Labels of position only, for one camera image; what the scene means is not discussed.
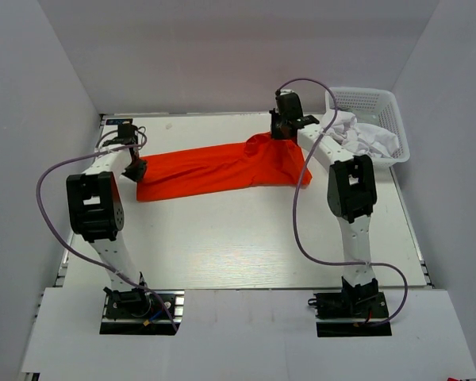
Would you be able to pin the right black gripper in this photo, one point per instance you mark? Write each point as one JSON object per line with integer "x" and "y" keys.
{"x": 275, "y": 133}

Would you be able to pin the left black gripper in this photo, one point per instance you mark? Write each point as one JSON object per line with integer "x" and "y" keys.
{"x": 139, "y": 173}

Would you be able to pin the orange t shirt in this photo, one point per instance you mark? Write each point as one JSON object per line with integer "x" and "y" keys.
{"x": 257, "y": 162}

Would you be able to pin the white t shirt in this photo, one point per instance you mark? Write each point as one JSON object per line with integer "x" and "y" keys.
{"x": 363, "y": 138}

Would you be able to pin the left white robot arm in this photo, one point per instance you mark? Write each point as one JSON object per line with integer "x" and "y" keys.
{"x": 97, "y": 215}

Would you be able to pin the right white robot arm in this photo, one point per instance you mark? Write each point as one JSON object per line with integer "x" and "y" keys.
{"x": 351, "y": 193}

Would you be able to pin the blue black table label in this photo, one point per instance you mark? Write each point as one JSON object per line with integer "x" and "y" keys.
{"x": 118, "y": 121}

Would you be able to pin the white plastic basket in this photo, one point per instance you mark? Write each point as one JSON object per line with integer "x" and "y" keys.
{"x": 380, "y": 107}

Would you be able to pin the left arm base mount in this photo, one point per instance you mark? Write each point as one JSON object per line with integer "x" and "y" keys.
{"x": 139, "y": 313}

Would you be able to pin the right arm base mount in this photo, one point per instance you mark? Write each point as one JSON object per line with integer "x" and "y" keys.
{"x": 336, "y": 319}

